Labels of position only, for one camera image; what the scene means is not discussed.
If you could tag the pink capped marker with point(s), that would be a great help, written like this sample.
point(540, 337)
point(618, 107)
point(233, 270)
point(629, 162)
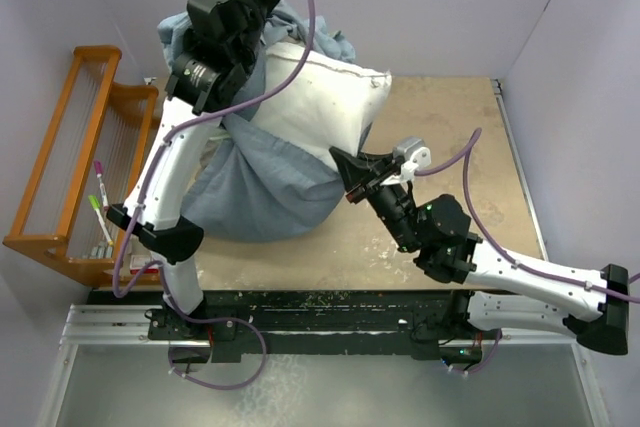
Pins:
point(102, 187)

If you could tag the green capped marker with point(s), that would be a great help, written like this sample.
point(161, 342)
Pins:
point(97, 208)

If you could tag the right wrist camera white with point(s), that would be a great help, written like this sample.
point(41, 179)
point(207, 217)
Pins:
point(411, 155)

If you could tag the patchwork green beige pillowcase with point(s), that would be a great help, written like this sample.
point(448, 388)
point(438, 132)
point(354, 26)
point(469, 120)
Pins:
point(253, 186)

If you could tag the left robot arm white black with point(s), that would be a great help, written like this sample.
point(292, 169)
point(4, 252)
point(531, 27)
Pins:
point(219, 53)

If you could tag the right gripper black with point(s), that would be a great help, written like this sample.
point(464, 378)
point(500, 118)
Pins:
point(352, 169)

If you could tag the red white small box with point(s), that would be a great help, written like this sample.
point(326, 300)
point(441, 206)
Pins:
point(138, 262)

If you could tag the white pillow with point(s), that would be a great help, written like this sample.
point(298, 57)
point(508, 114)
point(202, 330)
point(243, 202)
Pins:
point(330, 103)

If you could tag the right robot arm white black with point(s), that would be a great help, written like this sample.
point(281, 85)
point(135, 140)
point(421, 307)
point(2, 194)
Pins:
point(517, 291)

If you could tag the orange wooden rack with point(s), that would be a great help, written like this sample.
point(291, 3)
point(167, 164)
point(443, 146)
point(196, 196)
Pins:
point(96, 119)

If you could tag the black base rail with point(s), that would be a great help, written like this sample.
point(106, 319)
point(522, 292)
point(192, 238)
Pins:
point(421, 324)

